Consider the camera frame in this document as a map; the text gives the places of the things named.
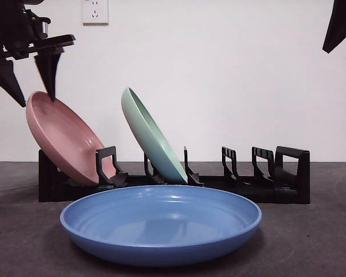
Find pink round plate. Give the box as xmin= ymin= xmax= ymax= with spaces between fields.
xmin=25 ymin=91 xmax=116 ymax=185

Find green round plate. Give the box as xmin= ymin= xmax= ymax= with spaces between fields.
xmin=121 ymin=87 xmax=189 ymax=185

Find blue round plate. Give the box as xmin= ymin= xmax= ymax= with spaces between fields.
xmin=59 ymin=185 xmax=263 ymax=266

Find black plastic plate rack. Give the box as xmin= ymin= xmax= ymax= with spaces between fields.
xmin=38 ymin=145 xmax=311 ymax=204

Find white wall socket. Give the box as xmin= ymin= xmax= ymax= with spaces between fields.
xmin=82 ymin=0 xmax=110 ymax=25

